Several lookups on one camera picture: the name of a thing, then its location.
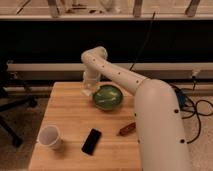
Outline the brown oblong object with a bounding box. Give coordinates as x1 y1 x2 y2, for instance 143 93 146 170
118 122 136 136

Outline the green ceramic bowl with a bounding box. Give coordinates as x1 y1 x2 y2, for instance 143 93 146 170
92 84 123 111

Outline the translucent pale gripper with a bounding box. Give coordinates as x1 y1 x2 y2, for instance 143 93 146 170
82 74 100 93

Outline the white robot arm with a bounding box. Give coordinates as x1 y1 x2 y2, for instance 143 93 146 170
81 46 192 171

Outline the black smartphone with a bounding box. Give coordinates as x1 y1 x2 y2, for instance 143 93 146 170
81 129 102 155

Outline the black cable bundle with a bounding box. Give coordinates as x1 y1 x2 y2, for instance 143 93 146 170
170 83 213 146

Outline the blue power box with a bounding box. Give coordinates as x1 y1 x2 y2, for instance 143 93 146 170
176 91 186 107

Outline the white paper cup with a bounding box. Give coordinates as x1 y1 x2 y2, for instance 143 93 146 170
37 125 62 150

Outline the thin black rod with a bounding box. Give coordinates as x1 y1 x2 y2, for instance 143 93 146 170
129 11 156 72

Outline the black office chair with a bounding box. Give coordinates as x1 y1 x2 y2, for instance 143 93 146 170
0 60 38 149

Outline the white sponge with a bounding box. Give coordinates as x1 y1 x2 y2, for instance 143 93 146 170
82 89 93 97

